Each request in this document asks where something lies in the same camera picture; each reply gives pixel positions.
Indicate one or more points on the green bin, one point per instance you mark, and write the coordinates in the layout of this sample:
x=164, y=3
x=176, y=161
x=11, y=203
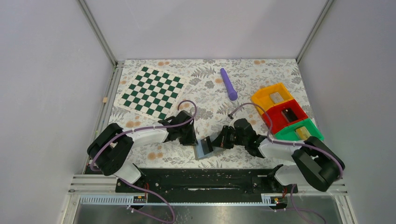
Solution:
x=288, y=133

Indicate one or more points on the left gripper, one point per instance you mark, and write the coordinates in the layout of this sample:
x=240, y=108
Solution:
x=191, y=140

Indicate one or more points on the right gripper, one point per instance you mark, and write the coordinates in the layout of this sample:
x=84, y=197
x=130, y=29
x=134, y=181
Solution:
x=220, y=141

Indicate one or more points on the green white chessboard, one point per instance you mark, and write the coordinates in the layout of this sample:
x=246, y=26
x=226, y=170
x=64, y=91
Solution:
x=152, y=92

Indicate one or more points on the grey card holder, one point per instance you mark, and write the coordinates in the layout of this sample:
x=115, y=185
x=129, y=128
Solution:
x=199, y=155

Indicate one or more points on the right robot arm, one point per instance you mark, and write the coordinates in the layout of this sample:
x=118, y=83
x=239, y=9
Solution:
x=314, y=162

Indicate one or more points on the purple cylinder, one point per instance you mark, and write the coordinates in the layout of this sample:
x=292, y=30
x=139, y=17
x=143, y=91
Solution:
x=231, y=92

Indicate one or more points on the yellow bin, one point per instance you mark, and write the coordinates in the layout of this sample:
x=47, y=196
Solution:
x=261, y=97

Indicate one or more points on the black item in red bin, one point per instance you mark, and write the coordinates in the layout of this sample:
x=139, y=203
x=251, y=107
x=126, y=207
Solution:
x=289, y=115

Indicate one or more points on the red bin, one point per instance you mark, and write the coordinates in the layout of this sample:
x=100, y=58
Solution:
x=278, y=121

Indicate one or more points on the black VIP card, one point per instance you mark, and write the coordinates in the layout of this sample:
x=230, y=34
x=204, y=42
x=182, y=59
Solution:
x=206, y=145

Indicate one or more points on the yellow item in green bin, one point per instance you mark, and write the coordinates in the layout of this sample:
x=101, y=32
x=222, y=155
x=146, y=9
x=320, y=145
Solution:
x=302, y=133

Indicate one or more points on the silver item in yellow bin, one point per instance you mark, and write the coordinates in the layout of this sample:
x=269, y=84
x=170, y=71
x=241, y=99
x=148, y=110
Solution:
x=276, y=97

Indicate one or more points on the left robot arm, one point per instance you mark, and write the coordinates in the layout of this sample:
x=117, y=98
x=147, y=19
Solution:
x=110, y=149

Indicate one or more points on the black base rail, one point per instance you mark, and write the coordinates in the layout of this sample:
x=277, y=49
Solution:
x=210, y=185

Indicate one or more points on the floral table mat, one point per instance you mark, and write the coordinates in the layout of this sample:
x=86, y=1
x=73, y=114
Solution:
x=206, y=96

